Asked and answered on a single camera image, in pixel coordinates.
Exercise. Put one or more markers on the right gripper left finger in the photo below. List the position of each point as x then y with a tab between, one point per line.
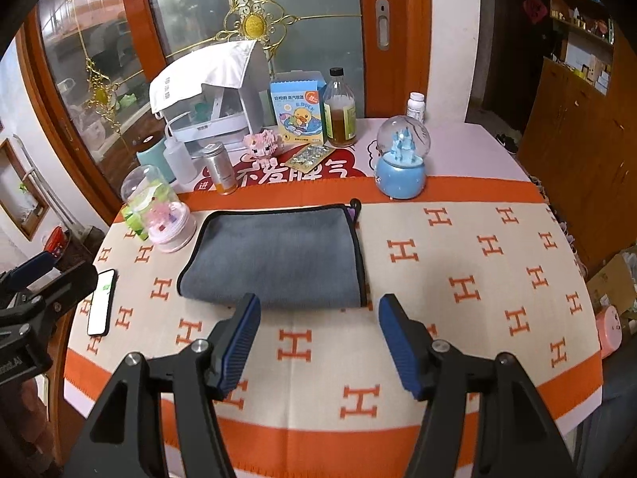
122	436

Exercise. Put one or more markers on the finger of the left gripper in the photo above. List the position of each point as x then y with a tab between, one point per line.
26	274
56	299

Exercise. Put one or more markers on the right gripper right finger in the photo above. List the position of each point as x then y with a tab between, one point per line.
516	434

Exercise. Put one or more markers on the purple and grey towel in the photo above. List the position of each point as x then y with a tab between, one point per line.
298	259

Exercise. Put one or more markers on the smartphone with dark case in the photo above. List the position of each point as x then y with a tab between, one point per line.
101	304

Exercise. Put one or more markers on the red lidded jar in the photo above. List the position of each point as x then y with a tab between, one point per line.
56	242

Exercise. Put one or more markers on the pink flower glass dome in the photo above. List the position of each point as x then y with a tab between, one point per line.
168	220

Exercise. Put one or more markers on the pink round object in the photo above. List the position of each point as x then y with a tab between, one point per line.
609	330

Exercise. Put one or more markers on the teal cylindrical canister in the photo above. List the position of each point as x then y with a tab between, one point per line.
150	151

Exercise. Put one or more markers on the white squeeze bottle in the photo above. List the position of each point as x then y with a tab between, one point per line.
178	158

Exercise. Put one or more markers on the cardboard box on floor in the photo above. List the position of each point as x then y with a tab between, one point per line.
615	284

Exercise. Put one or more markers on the silver orange metal can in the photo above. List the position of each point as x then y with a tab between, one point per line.
220	168

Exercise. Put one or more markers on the white plastic appliance box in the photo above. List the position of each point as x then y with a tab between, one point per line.
216	113

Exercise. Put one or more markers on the pink plush toy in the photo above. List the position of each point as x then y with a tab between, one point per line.
262	146

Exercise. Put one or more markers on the wooden glass sliding door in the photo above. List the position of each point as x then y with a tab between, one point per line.
88	65

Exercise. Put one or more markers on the pill blister pack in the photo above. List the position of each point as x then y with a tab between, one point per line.
309	157

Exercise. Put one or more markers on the brown wooden cabinet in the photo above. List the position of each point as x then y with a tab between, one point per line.
581	144

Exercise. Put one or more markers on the blue duck cardboard box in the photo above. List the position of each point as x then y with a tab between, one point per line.
297	100

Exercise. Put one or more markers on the blue castle snow globe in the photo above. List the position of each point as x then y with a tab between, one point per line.
403	144

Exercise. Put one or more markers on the glass bottle brown liquid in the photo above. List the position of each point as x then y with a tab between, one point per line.
339	110

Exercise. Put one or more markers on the small white pill bottle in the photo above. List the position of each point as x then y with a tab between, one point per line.
416	106

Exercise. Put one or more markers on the silver door handle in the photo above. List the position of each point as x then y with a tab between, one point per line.
382	9

